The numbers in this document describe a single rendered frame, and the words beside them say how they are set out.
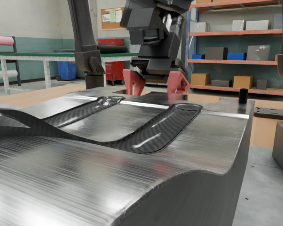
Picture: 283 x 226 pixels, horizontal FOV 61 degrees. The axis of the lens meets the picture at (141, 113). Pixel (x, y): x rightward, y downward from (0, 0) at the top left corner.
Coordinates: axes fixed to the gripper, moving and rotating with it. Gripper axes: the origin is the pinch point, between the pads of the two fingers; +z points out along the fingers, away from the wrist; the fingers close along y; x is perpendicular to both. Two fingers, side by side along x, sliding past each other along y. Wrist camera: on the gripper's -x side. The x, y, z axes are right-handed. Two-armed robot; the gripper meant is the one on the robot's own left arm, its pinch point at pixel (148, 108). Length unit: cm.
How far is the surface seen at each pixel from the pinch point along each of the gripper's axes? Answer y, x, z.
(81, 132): 6.4, -22.9, 8.7
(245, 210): 20.1, -11.8, 11.9
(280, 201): 23.0, -8.7, 10.1
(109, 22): -427, 427, -339
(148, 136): 11.7, -20.1, 7.5
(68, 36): -597, 448, -313
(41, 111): -2.8, -20.5, 7.2
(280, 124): 22.0, -1.9, 0.1
